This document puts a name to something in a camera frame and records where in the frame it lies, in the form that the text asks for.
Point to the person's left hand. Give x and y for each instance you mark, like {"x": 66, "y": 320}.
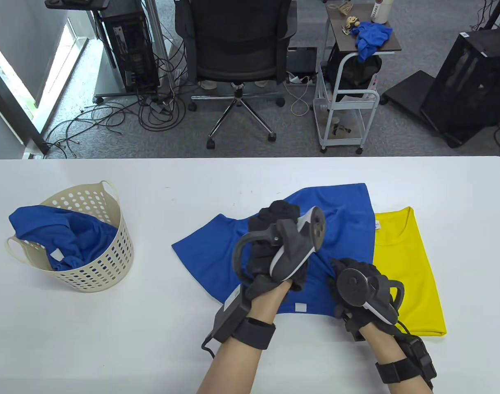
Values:
{"x": 274, "y": 209}

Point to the person's right hand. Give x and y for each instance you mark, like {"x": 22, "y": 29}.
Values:
{"x": 356, "y": 263}

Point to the yellow t-shirt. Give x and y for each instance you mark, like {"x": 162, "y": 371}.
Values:
{"x": 406, "y": 266}

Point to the blue mesh t-shirt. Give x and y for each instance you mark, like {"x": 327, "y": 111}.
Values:
{"x": 217, "y": 250}

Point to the blue smooth t-shirt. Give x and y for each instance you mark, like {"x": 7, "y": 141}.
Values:
{"x": 81, "y": 238}

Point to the person's left forearm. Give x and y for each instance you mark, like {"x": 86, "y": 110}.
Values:
{"x": 233, "y": 365}

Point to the person's right forearm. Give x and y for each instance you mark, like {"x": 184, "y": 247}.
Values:
{"x": 389, "y": 349}

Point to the white rolling cart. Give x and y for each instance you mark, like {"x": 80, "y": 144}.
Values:
{"x": 343, "y": 144}

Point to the black flat box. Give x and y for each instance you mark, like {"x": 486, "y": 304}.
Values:
{"x": 301, "y": 59}

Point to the black backpack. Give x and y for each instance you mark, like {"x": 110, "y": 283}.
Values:
{"x": 352, "y": 78}

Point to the cream perforated laundry basket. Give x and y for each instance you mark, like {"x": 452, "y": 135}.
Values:
{"x": 110, "y": 262}

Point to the black office chair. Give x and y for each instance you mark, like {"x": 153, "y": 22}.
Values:
{"x": 233, "y": 37}

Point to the black flat stand base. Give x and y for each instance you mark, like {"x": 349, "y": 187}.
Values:
{"x": 410, "y": 88}

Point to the brown cart top board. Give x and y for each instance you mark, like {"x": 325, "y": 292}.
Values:
{"x": 344, "y": 41}

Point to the crumpled blue cloth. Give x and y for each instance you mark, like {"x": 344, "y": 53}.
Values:
{"x": 371, "y": 37}

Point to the small brown-headed figurine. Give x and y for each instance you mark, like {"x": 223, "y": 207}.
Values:
{"x": 352, "y": 22}

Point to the large black computer case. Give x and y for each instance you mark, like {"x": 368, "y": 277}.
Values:
{"x": 471, "y": 94}

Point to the silver metal pole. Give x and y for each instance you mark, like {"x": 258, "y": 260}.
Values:
{"x": 155, "y": 37}

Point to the grey rolling stand base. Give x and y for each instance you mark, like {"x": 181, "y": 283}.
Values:
{"x": 106, "y": 82}

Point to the small wicker basket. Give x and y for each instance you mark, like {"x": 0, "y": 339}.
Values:
{"x": 343, "y": 7}

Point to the black computer tower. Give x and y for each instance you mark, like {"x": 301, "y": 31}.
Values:
{"x": 129, "y": 45}

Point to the white bottle with red label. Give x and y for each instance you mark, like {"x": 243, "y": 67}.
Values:
{"x": 381, "y": 12}

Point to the black stand shelf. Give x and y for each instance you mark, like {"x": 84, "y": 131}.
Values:
{"x": 75, "y": 4}

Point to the black stand leg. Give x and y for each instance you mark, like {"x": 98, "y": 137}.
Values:
{"x": 498, "y": 10}

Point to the glass window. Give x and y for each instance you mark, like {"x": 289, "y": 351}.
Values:
{"x": 3, "y": 65}

